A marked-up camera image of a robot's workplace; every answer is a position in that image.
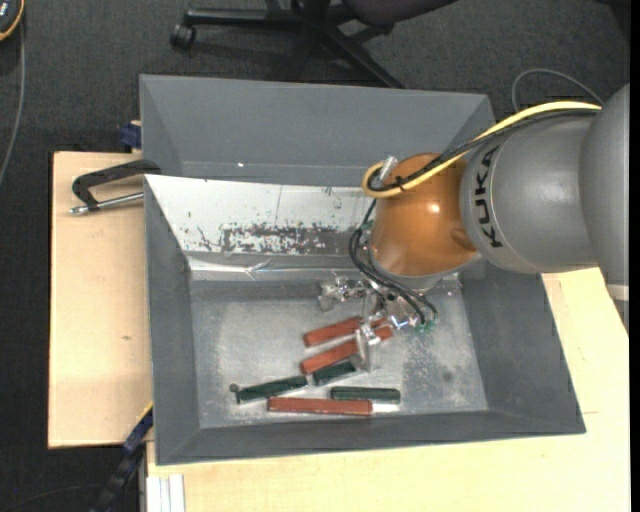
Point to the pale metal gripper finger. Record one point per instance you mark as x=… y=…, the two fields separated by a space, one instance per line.
x=361 y=352
x=376 y=352

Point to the dark green flat block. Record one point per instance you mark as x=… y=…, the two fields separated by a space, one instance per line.
x=272 y=389
x=334 y=373
x=365 y=395

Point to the red-brown flat block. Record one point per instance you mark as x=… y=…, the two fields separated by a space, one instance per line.
x=320 y=405
x=330 y=332
x=327 y=359

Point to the grey metal bin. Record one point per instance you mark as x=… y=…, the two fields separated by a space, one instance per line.
x=260 y=320

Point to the pale wood board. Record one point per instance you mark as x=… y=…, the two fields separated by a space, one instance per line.
x=100 y=300

